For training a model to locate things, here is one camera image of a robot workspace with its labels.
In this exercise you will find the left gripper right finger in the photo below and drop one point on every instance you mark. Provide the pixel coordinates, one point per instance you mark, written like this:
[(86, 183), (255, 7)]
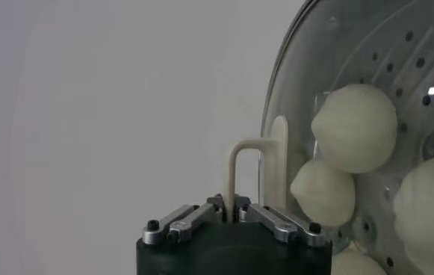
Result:
[(284, 226)]

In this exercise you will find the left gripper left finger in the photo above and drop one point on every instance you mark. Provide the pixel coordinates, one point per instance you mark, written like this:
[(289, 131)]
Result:
[(186, 224)]

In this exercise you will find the stainless steel steamer basket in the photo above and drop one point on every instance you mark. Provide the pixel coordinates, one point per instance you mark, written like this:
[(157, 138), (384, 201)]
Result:
[(418, 48)]

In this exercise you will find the glass pot lid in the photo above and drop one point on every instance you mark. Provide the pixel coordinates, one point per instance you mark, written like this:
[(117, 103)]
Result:
[(276, 168)]

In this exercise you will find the white steamed baozi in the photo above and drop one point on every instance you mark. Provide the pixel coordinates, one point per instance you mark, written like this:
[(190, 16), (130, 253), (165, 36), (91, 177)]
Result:
[(355, 265), (323, 192), (429, 213), (355, 127)]

